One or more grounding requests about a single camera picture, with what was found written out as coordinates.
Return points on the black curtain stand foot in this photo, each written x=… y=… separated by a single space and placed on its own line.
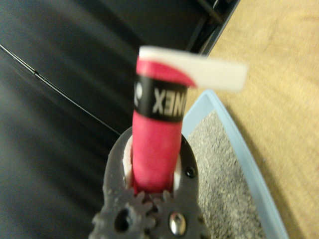
x=219 y=27

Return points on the blue litter tray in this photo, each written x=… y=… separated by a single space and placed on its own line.
x=224 y=186

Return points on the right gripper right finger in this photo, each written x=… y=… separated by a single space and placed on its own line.
x=187 y=206

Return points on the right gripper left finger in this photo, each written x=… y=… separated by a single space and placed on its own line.
x=114 y=199

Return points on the black curtain stand pole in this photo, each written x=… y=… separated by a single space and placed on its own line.
x=35 y=72

